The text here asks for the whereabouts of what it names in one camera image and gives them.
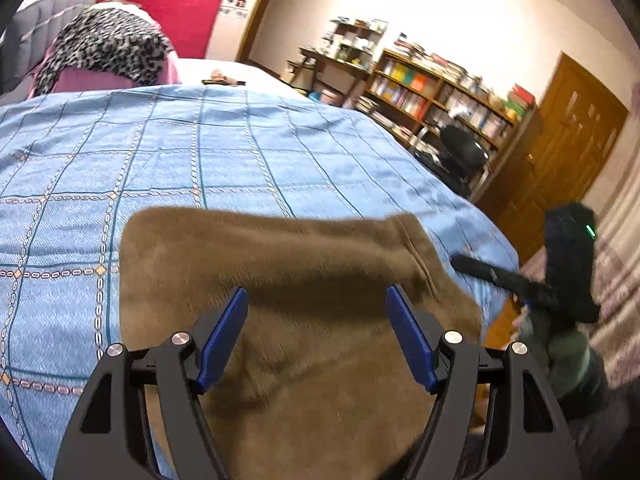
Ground pink plastic bin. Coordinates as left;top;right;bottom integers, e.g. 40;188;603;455
308;88;344;107

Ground pink floral curtain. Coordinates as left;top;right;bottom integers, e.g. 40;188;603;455
587;86;639;387

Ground white bed sheet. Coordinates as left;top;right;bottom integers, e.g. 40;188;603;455
177;58;304;100

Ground hair dryer on bed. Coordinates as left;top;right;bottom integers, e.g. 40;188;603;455
201;70;246;87

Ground right forearm dark sleeve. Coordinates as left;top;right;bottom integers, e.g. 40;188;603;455
560;352;639;480

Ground right hand green glove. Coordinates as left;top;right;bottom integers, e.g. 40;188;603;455
514;306;591;399

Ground wooden bookshelf with books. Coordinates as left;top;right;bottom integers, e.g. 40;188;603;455
354;34;537;172

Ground grey tufted headboard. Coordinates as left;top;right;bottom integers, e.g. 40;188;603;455
1;0;94;105

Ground wooden door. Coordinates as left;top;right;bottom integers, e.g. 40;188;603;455
478;54;628;263

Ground blue checked bedspread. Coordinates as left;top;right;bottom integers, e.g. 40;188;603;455
1;86;518;476

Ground pink folded quilt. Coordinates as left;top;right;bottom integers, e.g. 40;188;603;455
27;0;181;99

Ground leopard print blanket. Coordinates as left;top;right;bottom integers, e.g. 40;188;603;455
31;6;176;98

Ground brown fleece pants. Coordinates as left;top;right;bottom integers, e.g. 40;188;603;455
119;207;482;479

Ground wooden desk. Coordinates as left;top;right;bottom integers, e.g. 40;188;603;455
282;47;371;107

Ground small wooden desk shelf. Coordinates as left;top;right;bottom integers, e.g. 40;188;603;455
320;16;388;70

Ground black office chair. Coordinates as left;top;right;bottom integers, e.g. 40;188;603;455
409;125;489;200

